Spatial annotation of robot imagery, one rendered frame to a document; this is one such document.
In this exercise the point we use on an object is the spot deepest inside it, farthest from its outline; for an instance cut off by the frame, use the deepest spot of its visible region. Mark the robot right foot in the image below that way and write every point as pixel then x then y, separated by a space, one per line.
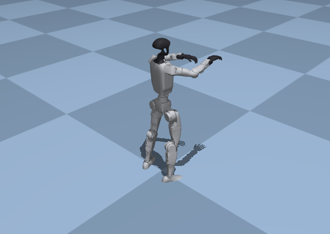
pixel 165 179

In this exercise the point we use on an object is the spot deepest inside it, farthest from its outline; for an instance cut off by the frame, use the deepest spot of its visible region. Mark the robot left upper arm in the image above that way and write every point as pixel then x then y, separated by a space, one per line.
pixel 153 56

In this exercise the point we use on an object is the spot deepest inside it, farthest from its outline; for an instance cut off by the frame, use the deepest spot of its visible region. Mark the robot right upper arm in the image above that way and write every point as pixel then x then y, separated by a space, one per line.
pixel 174 71

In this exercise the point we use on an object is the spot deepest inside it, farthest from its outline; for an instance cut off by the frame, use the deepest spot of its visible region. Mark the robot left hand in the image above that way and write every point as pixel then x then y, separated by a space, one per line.
pixel 182 56

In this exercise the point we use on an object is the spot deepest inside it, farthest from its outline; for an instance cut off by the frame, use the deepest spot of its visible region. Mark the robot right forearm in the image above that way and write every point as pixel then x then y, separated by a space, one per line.
pixel 200 68

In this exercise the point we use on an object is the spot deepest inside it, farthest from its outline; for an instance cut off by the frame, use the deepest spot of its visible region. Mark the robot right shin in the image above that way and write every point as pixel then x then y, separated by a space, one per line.
pixel 171 156

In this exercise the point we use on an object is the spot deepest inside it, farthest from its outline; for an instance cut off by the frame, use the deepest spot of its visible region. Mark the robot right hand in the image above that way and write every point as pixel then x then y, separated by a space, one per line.
pixel 213 58

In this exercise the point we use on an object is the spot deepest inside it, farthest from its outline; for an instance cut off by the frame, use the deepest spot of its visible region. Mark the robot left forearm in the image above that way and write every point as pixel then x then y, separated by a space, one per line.
pixel 172 56

